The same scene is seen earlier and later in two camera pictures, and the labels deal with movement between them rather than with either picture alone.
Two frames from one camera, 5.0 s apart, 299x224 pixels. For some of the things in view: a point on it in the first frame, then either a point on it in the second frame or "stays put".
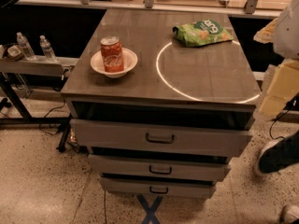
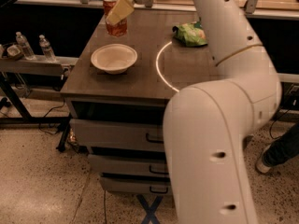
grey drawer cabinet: (162, 102) stays put
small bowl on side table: (15, 52) stays put
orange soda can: (112, 54) to (117, 28)
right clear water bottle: (46, 46) stays put
